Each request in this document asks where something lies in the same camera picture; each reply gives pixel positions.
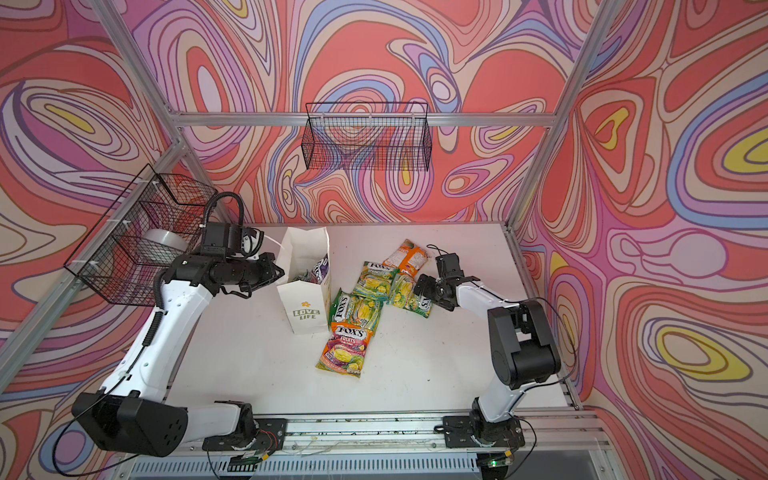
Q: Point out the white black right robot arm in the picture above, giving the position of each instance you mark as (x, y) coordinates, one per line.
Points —
(524, 354)

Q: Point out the orange fruits candy bag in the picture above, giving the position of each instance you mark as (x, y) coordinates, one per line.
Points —
(345, 351)

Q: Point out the black wire basket back wall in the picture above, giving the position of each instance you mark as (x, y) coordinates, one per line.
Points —
(367, 136)

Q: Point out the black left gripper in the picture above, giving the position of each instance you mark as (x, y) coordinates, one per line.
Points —
(269, 271)

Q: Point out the silver tape roll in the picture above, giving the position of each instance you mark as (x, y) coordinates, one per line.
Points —
(166, 238)

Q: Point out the black wire basket left wall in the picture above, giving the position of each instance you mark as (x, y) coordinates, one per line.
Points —
(154, 219)

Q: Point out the purple berries candy bag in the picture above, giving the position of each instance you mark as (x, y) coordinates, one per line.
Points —
(317, 273)

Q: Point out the white floral paper bag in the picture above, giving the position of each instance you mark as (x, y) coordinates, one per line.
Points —
(306, 305)

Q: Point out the green candy bag top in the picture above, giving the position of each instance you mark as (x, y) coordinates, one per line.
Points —
(375, 281)

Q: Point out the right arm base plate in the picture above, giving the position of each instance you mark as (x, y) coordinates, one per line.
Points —
(471, 431)

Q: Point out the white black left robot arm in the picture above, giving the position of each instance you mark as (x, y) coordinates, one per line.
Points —
(129, 413)

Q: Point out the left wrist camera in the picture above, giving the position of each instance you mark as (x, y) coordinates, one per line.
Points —
(227, 240)

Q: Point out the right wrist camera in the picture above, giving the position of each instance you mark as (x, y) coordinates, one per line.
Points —
(448, 266)

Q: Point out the aluminium front rail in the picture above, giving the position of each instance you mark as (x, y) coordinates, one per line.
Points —
(421, 432)

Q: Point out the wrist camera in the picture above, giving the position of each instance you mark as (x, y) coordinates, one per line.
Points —
(227, 240)
(448, 266)

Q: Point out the black wire basket wall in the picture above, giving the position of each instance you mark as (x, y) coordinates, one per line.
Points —
(154, 219)
(367, 136)

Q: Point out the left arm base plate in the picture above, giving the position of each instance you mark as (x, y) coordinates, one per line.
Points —
(267, 435)

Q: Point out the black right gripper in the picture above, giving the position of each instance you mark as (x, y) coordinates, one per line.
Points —
(427, 291)

